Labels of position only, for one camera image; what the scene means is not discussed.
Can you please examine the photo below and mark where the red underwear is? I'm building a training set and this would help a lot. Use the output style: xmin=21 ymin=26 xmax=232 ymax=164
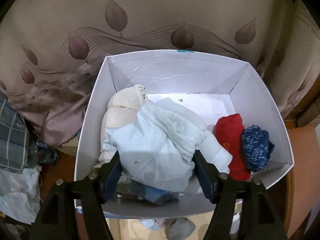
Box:
xmin=215 ymin=114 xmax=252 ymax=181

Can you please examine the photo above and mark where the grey underwear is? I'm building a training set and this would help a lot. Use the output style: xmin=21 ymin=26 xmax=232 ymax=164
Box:
xmin=165 ymin=217 xmax=196 ymax=240

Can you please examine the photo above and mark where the white plastic bag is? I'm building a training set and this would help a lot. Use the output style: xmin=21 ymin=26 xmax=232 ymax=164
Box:
xmin=0 ymin=165 xmax=42 ymax=224

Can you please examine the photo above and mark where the blue checked cloth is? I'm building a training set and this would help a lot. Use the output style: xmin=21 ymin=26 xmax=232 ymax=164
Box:
xmin=76 ymin=205 xmax=185 ymax=220

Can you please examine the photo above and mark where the orange wooden furniture board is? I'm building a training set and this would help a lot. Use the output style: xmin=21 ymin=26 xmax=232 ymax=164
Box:
xmin=270 ymin=122 xmax=320 ymax=240

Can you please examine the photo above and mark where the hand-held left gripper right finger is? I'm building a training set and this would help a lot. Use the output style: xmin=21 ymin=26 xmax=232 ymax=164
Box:
xmin=194 ymin=149 xmax=288 ymax=240

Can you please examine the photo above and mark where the cream knit garment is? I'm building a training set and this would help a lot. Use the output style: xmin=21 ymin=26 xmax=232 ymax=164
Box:
xmin=96 ymin=84 xmax=147 ymax=166

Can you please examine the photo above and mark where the leaf print curtain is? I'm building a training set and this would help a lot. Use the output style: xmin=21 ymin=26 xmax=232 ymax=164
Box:
xmin=0 ymin=0 xmax=320 ymax=153

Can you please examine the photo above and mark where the dark blue printed bag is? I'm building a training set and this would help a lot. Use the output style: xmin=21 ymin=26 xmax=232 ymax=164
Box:
xmin=35 ymin=140 xmax=59 ymax=166

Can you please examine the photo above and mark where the white shoe box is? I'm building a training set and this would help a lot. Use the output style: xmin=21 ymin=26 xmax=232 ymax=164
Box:
xmin=74 ymin=49 xmax=294 ymax=218

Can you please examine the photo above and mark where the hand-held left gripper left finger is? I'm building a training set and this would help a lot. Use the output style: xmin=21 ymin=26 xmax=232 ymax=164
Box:
xmin=29 ymin=150 xmax=123 ymax=240

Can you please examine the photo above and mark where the pale blue underwear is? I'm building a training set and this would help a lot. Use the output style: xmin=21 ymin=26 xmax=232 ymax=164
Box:
xmin=103 ymin=97 xmax=208 ymax=197

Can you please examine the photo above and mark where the white underwear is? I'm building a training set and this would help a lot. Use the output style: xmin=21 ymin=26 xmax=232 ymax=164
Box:
xmin=200 ymin=125 xmax=234 ymax=174

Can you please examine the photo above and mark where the grey plaid cloth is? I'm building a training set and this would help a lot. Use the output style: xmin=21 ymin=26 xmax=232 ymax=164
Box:
xmin=0 ymin=92 xmax=38 ymax=174

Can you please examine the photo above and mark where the grey drawer with wooden inside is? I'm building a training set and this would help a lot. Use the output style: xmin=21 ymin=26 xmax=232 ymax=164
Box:
xmin=105 ymin=205 xmax=243 ymax=240

